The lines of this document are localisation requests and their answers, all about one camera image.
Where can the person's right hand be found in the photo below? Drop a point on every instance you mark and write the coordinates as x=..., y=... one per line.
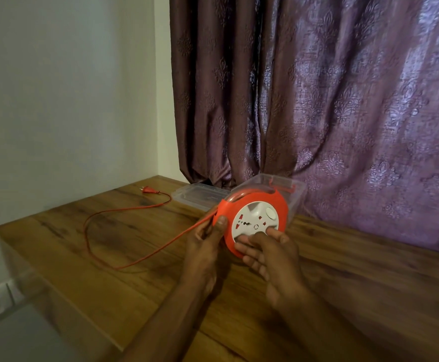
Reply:
x=276, y=267

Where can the person's left hand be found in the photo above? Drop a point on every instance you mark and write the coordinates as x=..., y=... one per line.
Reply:
x=202, y=256

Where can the orange extension cord reel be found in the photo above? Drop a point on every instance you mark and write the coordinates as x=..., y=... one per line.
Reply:
x=234, y=207

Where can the clear plastic storage box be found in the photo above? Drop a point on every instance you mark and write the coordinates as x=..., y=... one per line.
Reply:
x=296, y=192

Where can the person's left forearm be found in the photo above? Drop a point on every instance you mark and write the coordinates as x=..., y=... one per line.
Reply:
x=163, y=324

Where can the clear plastic box lid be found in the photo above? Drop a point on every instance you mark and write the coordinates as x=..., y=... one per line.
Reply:
x=197, y=196

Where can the purple patterned curtain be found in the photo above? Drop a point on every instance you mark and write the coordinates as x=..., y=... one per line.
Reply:
x=355, y=109

